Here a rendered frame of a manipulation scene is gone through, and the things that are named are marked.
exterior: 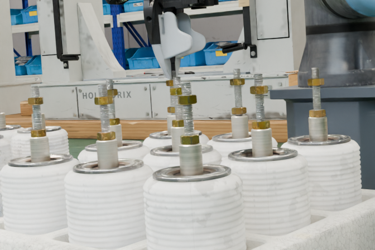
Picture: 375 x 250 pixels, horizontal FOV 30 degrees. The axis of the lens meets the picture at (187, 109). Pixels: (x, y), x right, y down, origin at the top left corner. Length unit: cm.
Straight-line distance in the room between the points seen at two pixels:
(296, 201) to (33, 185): 29
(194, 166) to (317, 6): 54
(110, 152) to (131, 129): 241
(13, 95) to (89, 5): 86
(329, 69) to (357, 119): 9
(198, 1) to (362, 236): 39
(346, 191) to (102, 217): 29
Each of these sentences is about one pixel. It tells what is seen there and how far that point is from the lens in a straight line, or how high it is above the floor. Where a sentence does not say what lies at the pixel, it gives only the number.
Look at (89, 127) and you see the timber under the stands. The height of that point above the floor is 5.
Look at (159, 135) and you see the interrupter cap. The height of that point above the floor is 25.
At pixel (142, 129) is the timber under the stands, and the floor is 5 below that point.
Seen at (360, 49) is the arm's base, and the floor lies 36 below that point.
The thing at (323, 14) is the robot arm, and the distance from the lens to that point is 114.
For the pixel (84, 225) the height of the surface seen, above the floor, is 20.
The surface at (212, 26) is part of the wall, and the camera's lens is 1046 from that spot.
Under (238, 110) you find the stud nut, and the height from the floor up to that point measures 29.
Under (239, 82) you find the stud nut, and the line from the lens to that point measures 91.
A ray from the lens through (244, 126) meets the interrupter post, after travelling 92.
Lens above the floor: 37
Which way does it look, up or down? 4 degrees down
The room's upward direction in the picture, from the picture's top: 4 degrees counter-clockwise
